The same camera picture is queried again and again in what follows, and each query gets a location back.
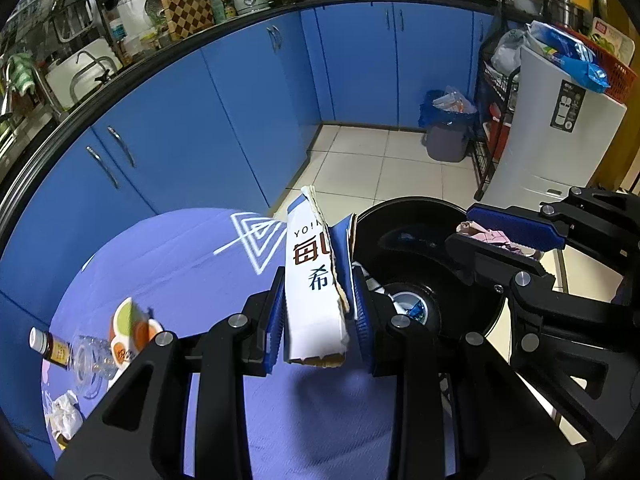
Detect crumpled white tissue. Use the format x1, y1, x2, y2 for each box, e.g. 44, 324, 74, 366
47, 391, 83, 441

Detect pink paper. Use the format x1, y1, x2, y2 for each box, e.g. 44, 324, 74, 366
454, 221, 543, 261

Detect orange green snack wrapper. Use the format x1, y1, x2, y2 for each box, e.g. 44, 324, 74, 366
110, 297, 166, 368

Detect red plastic basket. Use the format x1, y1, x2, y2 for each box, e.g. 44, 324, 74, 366
557, 25, 640, 103

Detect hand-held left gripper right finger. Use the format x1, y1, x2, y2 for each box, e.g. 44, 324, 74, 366
350, 265, 586, 480

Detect grey bin with blue bag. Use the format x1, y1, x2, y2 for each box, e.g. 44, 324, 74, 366
419, 87, 478, 163

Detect white plastic bag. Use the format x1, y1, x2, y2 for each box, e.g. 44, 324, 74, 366
490, 29, 531, 76

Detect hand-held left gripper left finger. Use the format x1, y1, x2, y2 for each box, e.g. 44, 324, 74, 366
54, 265, 288, 480

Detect green striped cloth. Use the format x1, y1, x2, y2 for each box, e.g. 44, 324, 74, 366
5, 52, 33, 96

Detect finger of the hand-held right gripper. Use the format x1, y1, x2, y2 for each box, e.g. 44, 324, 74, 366
466, 187, 640, 281
445, 232, 640, 443

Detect steel pot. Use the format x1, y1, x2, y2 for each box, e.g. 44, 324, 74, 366
547, 0, 586, 31

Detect clear plastic bottle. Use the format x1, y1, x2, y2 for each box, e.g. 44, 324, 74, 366
67, 335, 123, 398

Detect black kitchen countertop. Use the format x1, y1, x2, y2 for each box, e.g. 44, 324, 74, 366
0, 0, 506, 211

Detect black wire rack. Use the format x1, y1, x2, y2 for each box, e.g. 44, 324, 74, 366
472, 0, 608, 201

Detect small brown glass bottle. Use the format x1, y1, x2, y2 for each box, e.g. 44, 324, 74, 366
29, 327, 71, 368

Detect blue kitchen cabinets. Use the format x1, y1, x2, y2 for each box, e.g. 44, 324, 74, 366
0, 0, 501, 476

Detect white air purifier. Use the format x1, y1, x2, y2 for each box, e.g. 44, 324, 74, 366
484, 45, 628, 211

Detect black round trash bin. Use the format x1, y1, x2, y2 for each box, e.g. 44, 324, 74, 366
350, 199, 508, 346

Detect white blue cardboard carton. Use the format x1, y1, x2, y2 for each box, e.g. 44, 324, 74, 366
282, 185, 358, 368

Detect chrome faucet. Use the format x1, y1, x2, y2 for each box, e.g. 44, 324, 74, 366
70, 50, 113, 103

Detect checkered wooden cutting board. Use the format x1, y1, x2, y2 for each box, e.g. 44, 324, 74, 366
152, 0, 216, 41

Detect white plastic basin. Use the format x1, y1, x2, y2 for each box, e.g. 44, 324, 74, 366
45, 37, 123, 111

